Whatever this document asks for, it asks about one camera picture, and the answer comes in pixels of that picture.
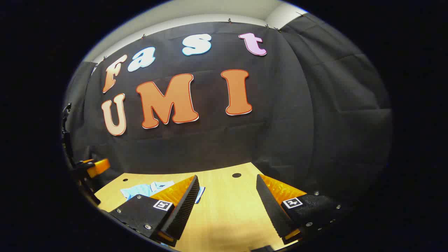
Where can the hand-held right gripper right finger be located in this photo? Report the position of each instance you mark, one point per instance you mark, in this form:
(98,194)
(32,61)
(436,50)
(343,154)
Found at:
(271,206)

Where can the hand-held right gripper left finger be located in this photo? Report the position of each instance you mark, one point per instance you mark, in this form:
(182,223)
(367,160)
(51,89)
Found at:
(183,206)

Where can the light blue T-shirt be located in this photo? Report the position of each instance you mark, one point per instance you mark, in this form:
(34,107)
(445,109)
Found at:
(140,190)

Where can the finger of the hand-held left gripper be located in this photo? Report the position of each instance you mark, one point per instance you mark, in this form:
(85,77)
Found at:
(98,167)

